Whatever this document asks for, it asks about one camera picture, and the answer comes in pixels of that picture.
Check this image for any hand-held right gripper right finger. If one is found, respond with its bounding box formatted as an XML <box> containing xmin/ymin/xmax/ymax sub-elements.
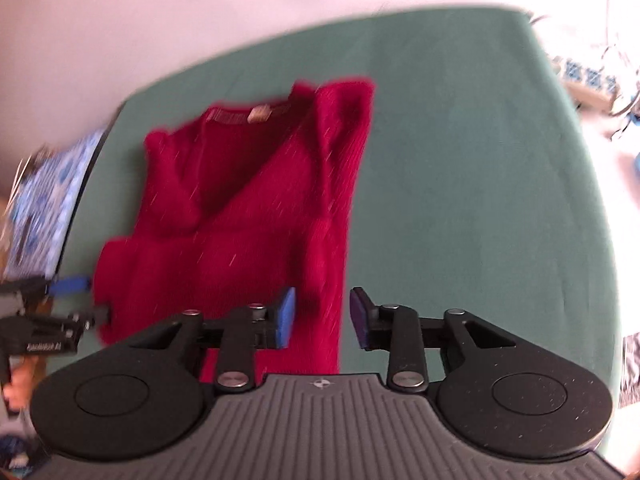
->
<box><xmin>350</xmin><ymin>287</ymin><xmax>519</xmax><ymax>394</ymax></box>

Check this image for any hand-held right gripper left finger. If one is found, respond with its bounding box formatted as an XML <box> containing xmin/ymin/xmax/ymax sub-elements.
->
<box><xmin>130</xmin><ymin>287</ymin><xmax>297</xmax><ymax>394</ymax></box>

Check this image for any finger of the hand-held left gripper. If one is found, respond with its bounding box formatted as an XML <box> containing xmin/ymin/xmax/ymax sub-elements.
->
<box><xmin>0</xmin><ymin>275</ymin><xmax>92</xmax><ymax>307</ymax></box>
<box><xmin>62</xmin><ymin>306</ymin><xmax>112</xmax><ymax>337</ymax></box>

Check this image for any red knit sweater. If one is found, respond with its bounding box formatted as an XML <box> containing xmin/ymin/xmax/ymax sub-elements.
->
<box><xmin>92</xmin><ymin>77</ymin><xmax>376</xmax><ymax>376</ymax></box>

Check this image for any person's left hand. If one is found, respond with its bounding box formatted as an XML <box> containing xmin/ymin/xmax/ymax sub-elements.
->
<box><xmin>6</xmin><ymin>365</ymin><xmax>40</xmax><ymax>411</ymax></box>

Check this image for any blue floral patterned cloth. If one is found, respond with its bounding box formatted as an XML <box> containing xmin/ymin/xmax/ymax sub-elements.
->
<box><xmin>0</xmin><ymin>127</ymin><xmax>108</xmax><ymax>286</ymax></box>

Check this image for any bundle of thin white sticks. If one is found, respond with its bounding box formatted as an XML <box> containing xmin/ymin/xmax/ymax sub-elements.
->
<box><xmin>10</xmin><ymin>155</ymin><xmax>42</xmax><ymax>196</ymax></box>

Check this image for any green table cover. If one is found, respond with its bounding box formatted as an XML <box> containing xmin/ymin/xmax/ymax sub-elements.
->
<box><xmin>65</xmin><ymin>2</ymin><xmax>623</xmax><ymax>466</ymax></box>

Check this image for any white power strip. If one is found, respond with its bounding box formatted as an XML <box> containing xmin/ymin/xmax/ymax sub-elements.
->
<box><xmin>550</xmin><ymin>52</ymin><xmax>621</xmax><ymax>111</ymax></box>

